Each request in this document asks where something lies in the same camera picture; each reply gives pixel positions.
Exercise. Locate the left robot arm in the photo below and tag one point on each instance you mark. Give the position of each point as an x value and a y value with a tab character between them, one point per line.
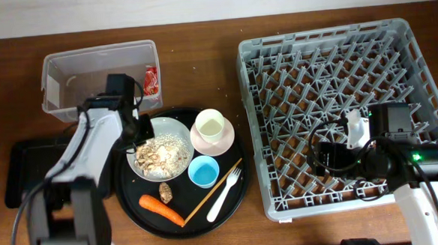
67	207

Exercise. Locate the rice and peanut shells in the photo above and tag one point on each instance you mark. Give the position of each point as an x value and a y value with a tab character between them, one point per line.
162	157

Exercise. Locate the grey dishwasher rack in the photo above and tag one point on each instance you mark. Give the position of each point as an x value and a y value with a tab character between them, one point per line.
293	82

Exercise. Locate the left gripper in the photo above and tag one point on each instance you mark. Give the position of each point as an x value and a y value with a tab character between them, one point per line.
149	132

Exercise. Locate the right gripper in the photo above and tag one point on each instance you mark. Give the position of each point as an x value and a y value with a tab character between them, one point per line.
338	150

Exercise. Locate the round black serving tray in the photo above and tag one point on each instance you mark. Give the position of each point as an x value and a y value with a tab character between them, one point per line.
129	187

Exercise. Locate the wooden chopstick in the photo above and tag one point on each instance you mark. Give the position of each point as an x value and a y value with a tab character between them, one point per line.
211	193

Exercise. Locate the orange carrot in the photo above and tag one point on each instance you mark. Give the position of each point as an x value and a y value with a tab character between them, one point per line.
150	203

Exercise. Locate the black rectangular tray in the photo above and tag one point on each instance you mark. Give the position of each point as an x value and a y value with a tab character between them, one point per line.
30	160

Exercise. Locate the clear plastic waste bin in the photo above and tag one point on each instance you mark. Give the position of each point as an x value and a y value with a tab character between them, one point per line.
68	78

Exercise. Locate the brown walnut shell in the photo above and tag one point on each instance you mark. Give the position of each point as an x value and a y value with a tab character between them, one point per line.
166	194

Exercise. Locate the white plastic fork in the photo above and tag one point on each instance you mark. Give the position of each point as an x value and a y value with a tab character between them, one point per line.
230	181

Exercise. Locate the red snack wrapper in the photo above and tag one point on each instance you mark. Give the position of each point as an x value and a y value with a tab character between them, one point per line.
151	85

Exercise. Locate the white cup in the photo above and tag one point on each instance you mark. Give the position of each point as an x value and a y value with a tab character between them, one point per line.
210	125

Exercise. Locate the grey plate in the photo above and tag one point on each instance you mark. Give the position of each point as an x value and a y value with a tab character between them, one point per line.
165	125

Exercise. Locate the light blue cup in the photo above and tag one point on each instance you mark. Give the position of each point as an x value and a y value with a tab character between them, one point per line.
203	171

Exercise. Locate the pink bowl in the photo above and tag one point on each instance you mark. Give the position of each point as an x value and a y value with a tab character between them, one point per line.
213	149

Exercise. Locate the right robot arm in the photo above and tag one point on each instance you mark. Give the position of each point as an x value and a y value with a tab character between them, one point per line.
383	145

